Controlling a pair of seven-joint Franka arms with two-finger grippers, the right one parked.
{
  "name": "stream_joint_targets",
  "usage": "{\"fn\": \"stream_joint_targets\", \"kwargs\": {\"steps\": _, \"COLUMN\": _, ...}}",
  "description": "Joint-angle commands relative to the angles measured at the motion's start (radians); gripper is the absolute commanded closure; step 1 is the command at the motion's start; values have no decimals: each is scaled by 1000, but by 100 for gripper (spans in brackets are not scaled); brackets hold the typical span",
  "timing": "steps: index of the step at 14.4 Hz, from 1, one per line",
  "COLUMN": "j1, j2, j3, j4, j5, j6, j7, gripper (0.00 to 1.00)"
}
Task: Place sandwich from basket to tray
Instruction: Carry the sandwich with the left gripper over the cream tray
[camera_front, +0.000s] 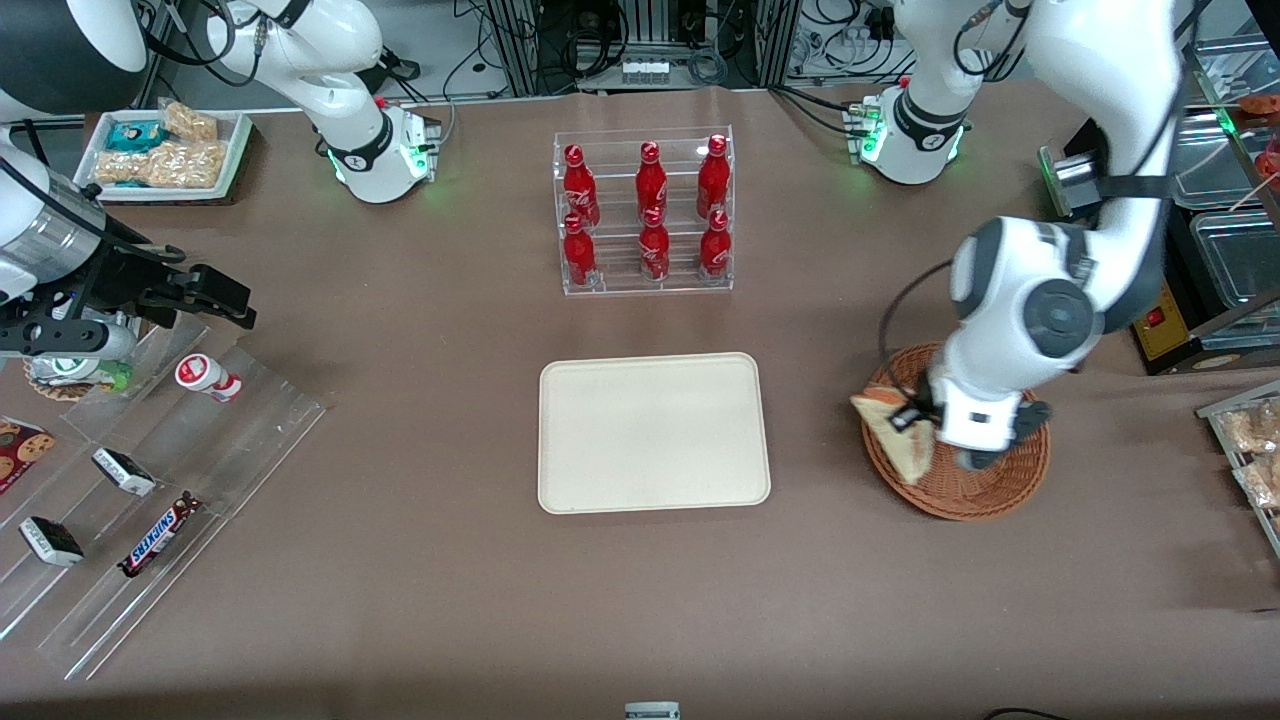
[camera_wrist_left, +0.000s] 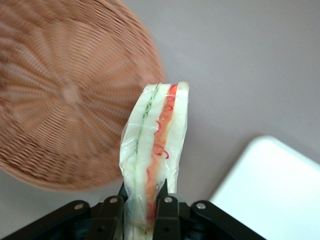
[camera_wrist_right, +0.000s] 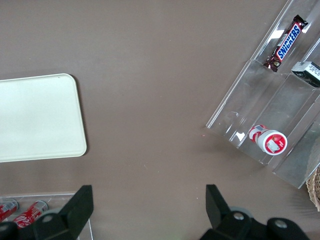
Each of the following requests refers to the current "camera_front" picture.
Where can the teal snack packet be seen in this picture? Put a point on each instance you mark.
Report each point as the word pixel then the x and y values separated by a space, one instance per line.
pixel 135 136

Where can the triangle sandwich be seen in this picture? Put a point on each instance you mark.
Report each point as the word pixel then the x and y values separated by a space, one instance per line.
pixel 900 450

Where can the small white red yogurt bottle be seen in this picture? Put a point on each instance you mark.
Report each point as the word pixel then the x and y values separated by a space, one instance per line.
pixel 205 376

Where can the grey bread tray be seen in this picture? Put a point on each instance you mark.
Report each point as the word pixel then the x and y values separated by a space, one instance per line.
pixel 1215 420

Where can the small rice cracker packet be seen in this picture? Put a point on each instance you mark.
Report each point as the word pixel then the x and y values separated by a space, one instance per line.
pixel 190 122

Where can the large rice cracker packet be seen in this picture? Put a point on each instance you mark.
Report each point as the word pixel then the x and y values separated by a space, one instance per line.
pixel 175 165

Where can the clear acrylic bottle rack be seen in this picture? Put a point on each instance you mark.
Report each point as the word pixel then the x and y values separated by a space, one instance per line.
pixel 615 280

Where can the wrapped bread packet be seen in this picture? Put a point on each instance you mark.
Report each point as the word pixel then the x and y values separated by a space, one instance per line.
pixel 1255 428
pixel 1262 482

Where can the red cola bottle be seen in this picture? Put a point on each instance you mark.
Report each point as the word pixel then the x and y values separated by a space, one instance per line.
pixel 713 180
pixel 714 248
pixel 654 250
pixel 578 190
pixel 578 255
pixel 650 185

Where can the cream plastic tray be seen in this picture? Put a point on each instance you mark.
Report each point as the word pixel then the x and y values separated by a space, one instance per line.
pixel 650 430

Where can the white power strip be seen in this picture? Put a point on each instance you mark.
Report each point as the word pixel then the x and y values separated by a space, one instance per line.
pixel 646 71

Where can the snickers bar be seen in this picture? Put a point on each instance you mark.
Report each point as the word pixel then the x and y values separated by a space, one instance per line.
pixel 158 536

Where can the white label tag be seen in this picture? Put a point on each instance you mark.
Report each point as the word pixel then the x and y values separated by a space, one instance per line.
pixel 652 711

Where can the steel pan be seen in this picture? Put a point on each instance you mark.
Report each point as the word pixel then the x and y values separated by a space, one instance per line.
pixel 1215 160

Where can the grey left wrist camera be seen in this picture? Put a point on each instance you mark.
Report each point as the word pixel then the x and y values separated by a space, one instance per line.
pixel 1035 418

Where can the black appliance yellow panel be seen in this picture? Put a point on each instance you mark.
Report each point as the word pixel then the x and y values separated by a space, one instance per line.
pixel 1165 350

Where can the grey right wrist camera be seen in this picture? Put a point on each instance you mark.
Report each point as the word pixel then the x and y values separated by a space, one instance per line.
pixel 85 340

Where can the black white chocolate bar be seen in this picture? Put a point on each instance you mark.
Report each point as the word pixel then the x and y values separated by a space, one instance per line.
pixel 50 541
pixel 123 472

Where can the small wicker coaster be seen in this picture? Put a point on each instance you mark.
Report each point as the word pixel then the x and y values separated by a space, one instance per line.
pixel 55 392

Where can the round brown wicker basket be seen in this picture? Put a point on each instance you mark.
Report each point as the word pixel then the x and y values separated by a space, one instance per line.
pixel 980 495

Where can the green white cup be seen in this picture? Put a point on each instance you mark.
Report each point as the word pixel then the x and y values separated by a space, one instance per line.
pixel 95 375

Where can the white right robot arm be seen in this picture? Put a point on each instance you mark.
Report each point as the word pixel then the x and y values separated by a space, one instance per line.
pixel 350 150

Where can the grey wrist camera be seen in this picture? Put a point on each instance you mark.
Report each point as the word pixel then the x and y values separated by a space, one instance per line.
pixel 1035 418
pixel 85 340

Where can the clear acrylic stepped display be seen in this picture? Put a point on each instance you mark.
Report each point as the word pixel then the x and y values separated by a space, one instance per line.
pixel 200 460

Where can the aluminium frame control rack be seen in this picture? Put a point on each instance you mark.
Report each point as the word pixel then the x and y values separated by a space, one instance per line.
pixel 560 40

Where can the silver cylinder green light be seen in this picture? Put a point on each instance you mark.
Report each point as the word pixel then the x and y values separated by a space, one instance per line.
pixel 1070 185

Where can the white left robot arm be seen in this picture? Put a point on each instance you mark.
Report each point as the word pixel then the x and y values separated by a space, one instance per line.
pixel 1100 100

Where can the white rectangular snack tray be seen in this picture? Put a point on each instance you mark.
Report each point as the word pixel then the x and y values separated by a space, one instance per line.
pixel 238 150

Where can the red cookie box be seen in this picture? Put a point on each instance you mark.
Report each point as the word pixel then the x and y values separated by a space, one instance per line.
pixel 22 450

